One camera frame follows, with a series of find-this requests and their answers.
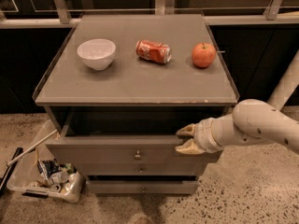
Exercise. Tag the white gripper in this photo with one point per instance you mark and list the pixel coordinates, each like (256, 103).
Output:
(204, 136)

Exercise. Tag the grey top drawer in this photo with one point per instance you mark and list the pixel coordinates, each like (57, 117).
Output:
(116, 140)

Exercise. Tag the grey drawer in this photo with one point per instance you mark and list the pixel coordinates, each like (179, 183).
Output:
(141, 187)
(116, 140)
(171, 169)

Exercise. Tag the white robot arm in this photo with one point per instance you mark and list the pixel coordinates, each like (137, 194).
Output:
(251, 122)

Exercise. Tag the grey bottom drawer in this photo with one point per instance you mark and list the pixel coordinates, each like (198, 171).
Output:
(141, 187)

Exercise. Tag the grey middle drawer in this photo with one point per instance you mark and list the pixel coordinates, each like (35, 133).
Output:
(171, 169)

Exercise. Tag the grey drawer cabinet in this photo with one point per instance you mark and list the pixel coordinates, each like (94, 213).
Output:
(131, 80)

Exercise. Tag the red apple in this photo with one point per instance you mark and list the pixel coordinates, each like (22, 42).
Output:
(203, 55)

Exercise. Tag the crushed red soda can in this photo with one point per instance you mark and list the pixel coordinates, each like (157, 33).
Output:
(153, 51)

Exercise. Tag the white ceramic bowl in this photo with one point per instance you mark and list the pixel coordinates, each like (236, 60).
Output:
(97, 54)

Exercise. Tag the silver can in bin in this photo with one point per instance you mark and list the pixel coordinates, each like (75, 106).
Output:
(59, 177)

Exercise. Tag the metal window railing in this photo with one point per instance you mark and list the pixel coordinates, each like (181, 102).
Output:
(58, 13)

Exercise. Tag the crumpled black snack bag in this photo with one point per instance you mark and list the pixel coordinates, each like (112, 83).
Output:
(48, 168)

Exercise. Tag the clear plastic trash bin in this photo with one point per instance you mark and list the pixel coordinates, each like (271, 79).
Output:
(27, 179)

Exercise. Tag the grey metal rod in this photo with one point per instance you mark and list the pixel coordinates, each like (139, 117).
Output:
(31, 148)

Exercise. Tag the black flat bar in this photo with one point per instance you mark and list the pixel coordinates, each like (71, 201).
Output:
(10, 167)

